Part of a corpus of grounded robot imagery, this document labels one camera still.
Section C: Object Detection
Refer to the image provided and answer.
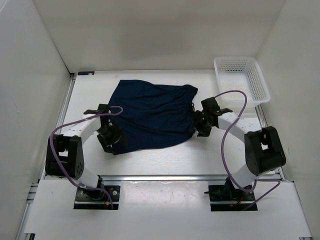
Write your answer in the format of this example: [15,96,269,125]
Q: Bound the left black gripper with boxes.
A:
[96,123,127,155]

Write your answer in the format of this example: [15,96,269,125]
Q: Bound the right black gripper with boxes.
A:
[188,110,214,137]

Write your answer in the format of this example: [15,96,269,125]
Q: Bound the navy blue shorts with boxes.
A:
[109,79,198,155]

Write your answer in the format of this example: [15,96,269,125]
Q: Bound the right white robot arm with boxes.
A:
[191,108,287,200]

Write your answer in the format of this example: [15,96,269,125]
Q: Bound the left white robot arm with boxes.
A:
[45,104,125,200]

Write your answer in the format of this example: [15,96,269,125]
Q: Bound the white plastic basket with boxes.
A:
[213,56,271,108]

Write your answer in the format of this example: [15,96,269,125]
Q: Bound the blue label sticker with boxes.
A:
[77,71,95,76]

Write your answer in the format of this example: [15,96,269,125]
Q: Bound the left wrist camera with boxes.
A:
[97,103,111,114]

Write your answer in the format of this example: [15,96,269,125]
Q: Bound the aluminium front rail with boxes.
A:
[44,174,286,183]

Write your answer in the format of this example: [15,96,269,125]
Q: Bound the aluminium rail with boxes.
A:
[44,174,286,183]
[254,104,286,181]
[15,72,78,240]

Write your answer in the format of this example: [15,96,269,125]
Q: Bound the aluminium left rail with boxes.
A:
[15,72,78,240]

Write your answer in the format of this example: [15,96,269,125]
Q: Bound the aluminium right rail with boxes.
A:
[254,104,286,181]

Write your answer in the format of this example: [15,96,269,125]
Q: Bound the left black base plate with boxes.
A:
[73,184,121,210]

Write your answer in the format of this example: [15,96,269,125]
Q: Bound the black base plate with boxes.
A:
[204,185,258,212]
[73,184,121,210]

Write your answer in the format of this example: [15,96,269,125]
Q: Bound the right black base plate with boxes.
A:
[204,185,258,212]

